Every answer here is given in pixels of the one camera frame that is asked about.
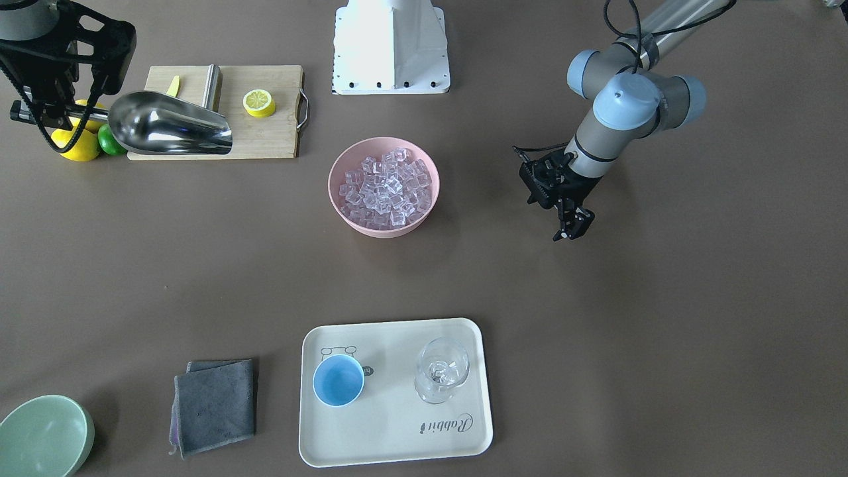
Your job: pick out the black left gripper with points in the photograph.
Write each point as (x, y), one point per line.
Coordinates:
(571, 188)

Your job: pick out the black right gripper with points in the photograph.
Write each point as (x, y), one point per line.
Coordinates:
(41, 89)

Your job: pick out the steel ice scoop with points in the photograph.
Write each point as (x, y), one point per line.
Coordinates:
(153, 123)

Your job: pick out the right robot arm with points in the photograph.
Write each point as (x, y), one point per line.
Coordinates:
(43, 46)

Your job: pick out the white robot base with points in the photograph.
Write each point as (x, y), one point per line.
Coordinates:
(390, 48)

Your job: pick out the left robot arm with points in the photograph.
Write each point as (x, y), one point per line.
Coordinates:
(629, 101)

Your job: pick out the pile of clear ice cubes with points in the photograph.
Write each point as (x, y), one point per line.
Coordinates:
(387, 191)

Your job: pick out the blue cup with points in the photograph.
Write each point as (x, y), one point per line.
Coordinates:
(338, 380)

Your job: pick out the lower whole lemon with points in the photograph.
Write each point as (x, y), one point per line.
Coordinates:
(86, 147)

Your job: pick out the green lime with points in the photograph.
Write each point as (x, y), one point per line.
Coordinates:
(107, 141)

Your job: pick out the yellow plastic knife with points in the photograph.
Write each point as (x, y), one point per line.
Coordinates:
(174, 86)

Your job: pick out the steel muddler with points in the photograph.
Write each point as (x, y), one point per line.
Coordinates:
(212, 86)

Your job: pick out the clear wine glass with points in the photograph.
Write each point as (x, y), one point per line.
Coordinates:
(442, 366)

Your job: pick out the half lemon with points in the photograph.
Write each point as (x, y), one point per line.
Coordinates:
(259, 103)

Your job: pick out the pink bowl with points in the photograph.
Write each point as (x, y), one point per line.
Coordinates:
(375, 146)

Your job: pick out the bamboo cutting board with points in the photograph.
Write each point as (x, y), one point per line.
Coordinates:
(273, 137)

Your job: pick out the cream serving tray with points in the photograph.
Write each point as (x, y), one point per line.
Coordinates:
(388, 421)

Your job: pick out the green bowl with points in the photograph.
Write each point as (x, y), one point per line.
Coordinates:
(49, 435)

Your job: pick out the grey folded cloth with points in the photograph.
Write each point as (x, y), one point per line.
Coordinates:
(214, 405)

